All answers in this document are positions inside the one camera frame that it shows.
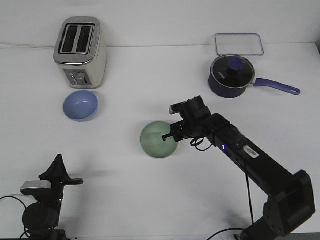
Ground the silver two-slot toaster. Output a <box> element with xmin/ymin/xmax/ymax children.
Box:
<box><xmin>53</xmin><ymin>16</ymin><xmax>107</xmax><ymax>89</ymax></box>

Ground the green bowl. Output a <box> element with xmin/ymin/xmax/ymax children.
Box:
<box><xmin>140</xmin><ymin>121</ymin><xmax>178</xmax><ymax>159</ymax></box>

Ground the blue bowl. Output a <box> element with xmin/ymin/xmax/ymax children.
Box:
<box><xmin>62</xmin><ymin>90</ymin><xmax>99</xmax><ymax>122</ymax></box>

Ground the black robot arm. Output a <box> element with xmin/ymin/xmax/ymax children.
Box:
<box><xmin>20</xmin><ymin>154</ymin><xmax>84</xmax><ymax>240</ymax></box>
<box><xmin>162</xmin><ymin>96</ymin><xmax>316</xmax><ymax>240</ymax></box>

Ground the clear container lid blue rim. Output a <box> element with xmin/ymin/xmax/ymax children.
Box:
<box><xmin>214</xmin><ymin>33</ymin><xmax>264</xmax><ymax>57</ymax></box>

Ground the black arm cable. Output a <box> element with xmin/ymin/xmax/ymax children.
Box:
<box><xmin>0</xmin><ymin>193</ymin><xmax>31</xmax><ymax>240</ymax></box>
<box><xmin>190</xmin><ymin>136</ymin><xmax>255</xmax><ymax>240</ymax></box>

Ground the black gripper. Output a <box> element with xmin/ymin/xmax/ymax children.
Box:
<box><xmin>39</xmin><ymin>154</ymin><xmax>84</xmax><ymax>200</ymax></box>
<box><xmin>162</xmin><ymin>120</ymin><xmax>190</xmax><ymax>142</ymax></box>

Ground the glass pot lid blue knob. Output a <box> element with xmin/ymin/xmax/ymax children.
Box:
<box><xmin>210</xmin><ymin>54</ymin><xmax>256</xmax><ymax>89</ymax></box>

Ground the dark blue saucepan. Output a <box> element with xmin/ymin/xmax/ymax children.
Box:
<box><xmin>208</xmin><ymin>74</ymin><xmax>301</xmax><ymax>99</ymax></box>

